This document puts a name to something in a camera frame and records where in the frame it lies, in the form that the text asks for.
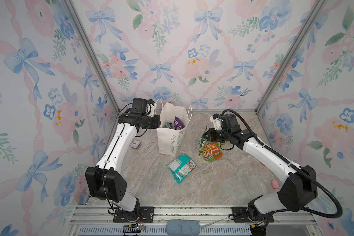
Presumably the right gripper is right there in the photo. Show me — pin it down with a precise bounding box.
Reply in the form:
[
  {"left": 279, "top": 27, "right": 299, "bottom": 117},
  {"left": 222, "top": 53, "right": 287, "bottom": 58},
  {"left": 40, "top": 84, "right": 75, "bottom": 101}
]
[{"left": 202, "top": 129, "right": 231, "bottom": 144}]

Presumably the orange green snack bag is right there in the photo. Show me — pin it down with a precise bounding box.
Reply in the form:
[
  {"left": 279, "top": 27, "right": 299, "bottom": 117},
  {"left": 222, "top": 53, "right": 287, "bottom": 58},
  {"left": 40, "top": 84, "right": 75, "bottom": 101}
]
[{"left": 199, "top": 136, "right": 223, "bottom": 162}]

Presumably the green red Fox's bag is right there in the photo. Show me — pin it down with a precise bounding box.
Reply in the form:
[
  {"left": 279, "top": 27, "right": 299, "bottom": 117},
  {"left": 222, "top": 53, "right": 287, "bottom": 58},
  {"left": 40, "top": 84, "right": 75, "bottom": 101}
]
[{"left": 165, "top": 123, "right": 174, "bottom": 129}]

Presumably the white paper gift bag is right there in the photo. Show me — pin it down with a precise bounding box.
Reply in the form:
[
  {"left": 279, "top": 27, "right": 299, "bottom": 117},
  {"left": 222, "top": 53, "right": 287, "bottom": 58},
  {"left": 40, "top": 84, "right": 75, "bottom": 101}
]
[{"left": 156, "top": 103, "right": 193, "bottom": 156}]

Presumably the purple candy bag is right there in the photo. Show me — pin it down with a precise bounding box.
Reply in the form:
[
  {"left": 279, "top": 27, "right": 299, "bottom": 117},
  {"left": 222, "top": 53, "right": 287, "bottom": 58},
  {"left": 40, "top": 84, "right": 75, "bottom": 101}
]
[{"left": 173, "top": 117, "right": 185, "bottom": 130}]

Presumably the teal candy bag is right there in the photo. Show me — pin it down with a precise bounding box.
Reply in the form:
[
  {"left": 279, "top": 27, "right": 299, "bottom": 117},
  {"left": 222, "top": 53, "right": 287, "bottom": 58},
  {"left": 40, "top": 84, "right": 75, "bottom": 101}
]
[{"left": 167, "top": 153, "right": 198, "bottom": 184}]

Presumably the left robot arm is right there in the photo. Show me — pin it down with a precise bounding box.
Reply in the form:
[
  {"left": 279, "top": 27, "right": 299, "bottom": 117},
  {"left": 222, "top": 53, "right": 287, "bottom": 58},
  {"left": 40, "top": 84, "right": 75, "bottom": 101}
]
[{"left": 85, "top": 98, "right": 161, "bottom": 221}]

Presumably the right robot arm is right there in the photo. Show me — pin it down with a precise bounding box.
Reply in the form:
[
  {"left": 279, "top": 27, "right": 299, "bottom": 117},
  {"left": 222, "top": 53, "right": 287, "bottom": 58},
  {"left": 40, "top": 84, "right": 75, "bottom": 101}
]
[{"left": 203, "top": 113, "right": 318, "bottom": 222}]

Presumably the small white alarm clock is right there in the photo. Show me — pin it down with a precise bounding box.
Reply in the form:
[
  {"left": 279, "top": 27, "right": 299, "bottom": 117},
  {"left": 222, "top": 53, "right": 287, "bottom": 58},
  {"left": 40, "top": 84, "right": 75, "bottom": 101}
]
[{"left": 130, "top": 140, "right": 141, "bottom": 149}]

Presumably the small pink toy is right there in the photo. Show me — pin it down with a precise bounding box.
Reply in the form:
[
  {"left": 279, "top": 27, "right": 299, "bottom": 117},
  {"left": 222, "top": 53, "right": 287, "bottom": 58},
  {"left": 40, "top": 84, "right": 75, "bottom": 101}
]
[{"left": 271, "top": 180, "right": 279, "bottom": 190}]

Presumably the blue grey cloth pad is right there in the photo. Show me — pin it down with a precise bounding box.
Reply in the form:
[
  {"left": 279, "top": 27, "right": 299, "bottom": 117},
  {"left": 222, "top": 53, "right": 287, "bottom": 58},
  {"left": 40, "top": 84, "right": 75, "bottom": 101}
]
[{"left": 166, "top": 219, "right": 201, "bottom": 236}]

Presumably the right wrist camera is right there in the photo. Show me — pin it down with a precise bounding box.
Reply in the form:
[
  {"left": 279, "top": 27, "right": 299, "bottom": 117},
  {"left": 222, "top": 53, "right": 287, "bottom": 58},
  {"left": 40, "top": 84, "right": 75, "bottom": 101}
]
[{"left": 210, "top": 114, "right": 223, "bottom": 130}]

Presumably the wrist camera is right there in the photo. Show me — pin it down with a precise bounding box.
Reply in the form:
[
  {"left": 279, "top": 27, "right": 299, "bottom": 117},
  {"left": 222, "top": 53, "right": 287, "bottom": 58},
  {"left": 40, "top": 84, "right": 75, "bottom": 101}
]
[
  {"left": 130, "top": 98, "right": 155, "bottom": 116},
  {"left": 210, "top": 114, "right": 223, "bottom": 130}
]

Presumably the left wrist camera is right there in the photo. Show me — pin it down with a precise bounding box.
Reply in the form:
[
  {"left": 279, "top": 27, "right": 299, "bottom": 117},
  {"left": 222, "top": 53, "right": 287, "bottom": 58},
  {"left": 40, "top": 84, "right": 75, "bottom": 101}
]
[{"left": 130, "top": 98, "right": 155, "bottom": 116}]

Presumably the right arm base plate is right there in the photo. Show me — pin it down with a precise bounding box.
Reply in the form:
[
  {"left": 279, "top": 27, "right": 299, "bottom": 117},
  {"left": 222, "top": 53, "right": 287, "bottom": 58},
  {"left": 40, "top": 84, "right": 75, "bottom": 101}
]
[{"left": 231, "top": 206, "right": 274, "bottom": 223}]

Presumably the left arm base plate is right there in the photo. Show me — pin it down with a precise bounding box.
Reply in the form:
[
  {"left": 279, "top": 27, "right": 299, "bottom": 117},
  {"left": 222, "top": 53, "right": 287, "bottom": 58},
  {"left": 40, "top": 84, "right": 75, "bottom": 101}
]
[{"left": 113, "top": 206, "right": 155, "bottom": 223}]

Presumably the black corrugated cable conduit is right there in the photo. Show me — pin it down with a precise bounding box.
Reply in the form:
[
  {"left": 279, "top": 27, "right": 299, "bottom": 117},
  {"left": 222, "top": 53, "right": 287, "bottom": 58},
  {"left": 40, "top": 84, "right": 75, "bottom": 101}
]
[{"left": 220, "top": 109, "right": 343, "bottom": 219}]

